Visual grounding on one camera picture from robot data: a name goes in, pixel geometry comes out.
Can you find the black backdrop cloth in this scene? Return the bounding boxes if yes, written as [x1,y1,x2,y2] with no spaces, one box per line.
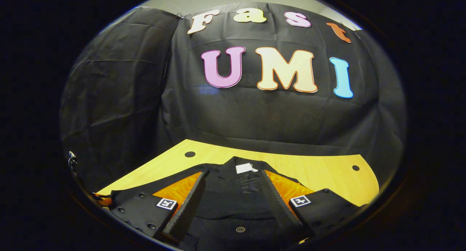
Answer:
[59,3,406,193]

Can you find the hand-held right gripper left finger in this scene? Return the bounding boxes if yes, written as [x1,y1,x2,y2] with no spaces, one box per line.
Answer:
[109,171,207,244]

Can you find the black jacket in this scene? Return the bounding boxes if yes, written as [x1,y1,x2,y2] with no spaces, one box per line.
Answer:
[93,156,313,251]

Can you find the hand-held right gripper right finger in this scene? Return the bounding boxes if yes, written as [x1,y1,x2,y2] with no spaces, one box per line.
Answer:
[259,169,366,240]

